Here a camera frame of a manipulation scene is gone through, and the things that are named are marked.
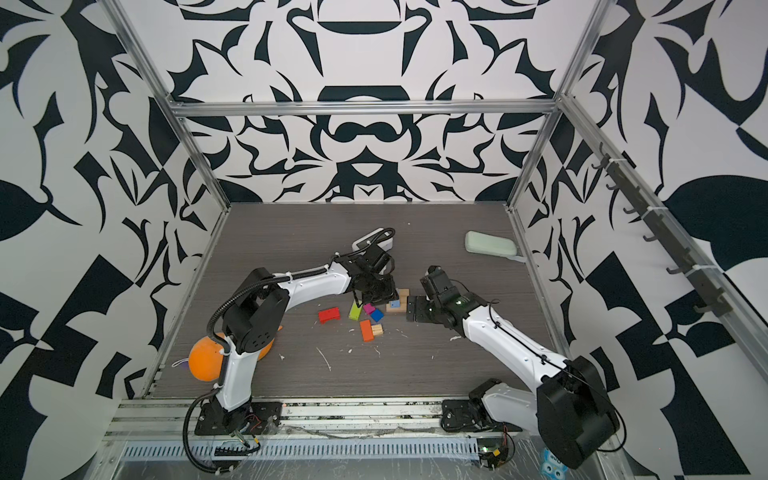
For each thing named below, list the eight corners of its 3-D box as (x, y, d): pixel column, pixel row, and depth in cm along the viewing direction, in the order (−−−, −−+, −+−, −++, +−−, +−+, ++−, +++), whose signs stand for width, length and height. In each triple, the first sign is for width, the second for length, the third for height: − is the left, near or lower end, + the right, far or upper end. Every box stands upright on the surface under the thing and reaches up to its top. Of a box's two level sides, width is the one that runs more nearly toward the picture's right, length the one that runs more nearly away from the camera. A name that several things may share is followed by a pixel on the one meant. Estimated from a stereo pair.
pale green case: (463, 254, 110) (465, 247, 107) (464, 237, 115) (466, 229, 112) (520, 263, 107) (524, 257, 104) (518, 245, 112) (522, 238, 109)
